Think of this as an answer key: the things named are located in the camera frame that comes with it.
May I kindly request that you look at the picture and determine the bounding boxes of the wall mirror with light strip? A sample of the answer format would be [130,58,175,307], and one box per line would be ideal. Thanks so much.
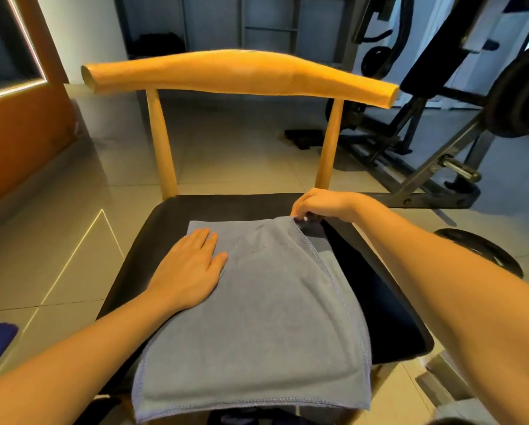
[0,0,49,105]

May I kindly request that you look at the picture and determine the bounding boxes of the mounted black weight plate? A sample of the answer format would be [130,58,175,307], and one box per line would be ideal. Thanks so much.
[481,40,529,139]

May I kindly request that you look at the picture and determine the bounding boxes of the person's right forearm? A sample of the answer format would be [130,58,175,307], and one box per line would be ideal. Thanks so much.
[353,194,529,425]

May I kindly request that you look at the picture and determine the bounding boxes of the single blue-grey towel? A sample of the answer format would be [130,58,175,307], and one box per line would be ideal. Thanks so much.
[131,217,374,424]

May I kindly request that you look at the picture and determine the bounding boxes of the person's right hand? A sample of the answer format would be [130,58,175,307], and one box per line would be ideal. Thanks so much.
[290,187,365,224]

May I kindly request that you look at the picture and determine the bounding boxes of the person's left hand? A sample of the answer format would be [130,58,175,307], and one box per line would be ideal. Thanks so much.
[146,228,230,312]

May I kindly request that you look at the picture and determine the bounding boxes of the person's left forearm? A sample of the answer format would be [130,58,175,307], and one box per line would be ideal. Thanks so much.
[0,292,172,425]

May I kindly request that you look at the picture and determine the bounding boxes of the grey shelf unit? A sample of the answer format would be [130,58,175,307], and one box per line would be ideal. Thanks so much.
[114,0,365,69]

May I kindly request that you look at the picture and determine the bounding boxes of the loose black weight plate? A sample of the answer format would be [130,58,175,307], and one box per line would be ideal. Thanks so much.
[434,228,524,280]

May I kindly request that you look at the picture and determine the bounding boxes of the wooden chair with black seat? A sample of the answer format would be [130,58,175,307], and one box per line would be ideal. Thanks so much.
[81,48,434,425]

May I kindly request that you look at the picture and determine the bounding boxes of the black and grey gym machine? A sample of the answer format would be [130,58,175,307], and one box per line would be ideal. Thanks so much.
[284,0,529,210]

